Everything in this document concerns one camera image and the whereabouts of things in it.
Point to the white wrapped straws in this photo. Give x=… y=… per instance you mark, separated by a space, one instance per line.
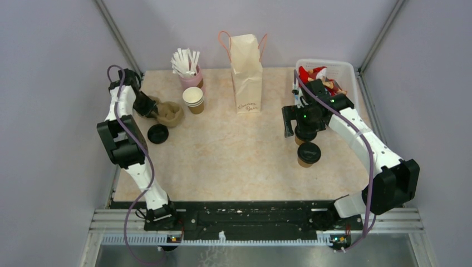
x=184 y=62

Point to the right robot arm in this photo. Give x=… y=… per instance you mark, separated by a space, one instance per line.
x=392 y=181

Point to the brown paper coffee cup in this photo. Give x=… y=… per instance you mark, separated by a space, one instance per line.
x=299 y=141

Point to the black cup lid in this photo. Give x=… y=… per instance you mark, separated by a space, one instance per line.
x=309 y=153
x=306 y=136

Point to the brown pulp cup carrier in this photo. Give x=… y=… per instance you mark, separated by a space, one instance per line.
x=167 y=113

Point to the cream paper takeout bag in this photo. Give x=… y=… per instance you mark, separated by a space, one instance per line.
x=245 y=53

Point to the stack of brown paper cups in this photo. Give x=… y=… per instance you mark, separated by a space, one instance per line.
x=194 y=99

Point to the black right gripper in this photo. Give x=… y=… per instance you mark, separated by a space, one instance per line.
x=291 y=113

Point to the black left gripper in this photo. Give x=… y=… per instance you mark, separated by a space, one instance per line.
x=150 y=105

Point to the white plastic basket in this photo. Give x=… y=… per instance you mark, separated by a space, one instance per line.
x=342 y=72

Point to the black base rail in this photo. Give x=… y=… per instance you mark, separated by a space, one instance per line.
x=248 y=220

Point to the stack of black lids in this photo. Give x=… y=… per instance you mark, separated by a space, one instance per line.
x=158 y=134

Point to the red patterned cloth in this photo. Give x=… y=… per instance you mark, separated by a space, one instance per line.
x=320 y=73

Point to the pink straw holder cup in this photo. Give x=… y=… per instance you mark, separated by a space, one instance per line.
x=193 y=81

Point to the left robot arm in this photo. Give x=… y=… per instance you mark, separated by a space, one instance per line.
x=125 y=145

